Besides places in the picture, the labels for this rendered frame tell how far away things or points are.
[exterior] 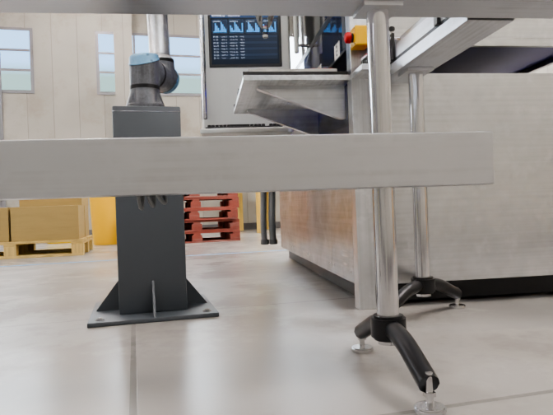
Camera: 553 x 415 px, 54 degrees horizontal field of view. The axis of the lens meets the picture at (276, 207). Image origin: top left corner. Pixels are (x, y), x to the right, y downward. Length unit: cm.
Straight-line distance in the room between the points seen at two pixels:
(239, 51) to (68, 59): 699
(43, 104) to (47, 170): 859
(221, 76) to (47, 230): 297
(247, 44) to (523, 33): 144
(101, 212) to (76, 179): 574
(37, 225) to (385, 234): 459
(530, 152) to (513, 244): 36
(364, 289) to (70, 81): 825
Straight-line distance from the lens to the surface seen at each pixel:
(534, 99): 236
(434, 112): 216
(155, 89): 221
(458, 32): 159
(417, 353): 114
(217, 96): 304
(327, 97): 214
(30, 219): 555
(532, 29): 243
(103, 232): 692
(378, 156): 121
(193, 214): 641
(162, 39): 239
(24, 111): 980
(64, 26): 1005
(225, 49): 309
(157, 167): 115
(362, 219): 203
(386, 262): 124
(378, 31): 129
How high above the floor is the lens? 40
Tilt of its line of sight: level
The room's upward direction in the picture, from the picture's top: 2 degrees counter-clockwise
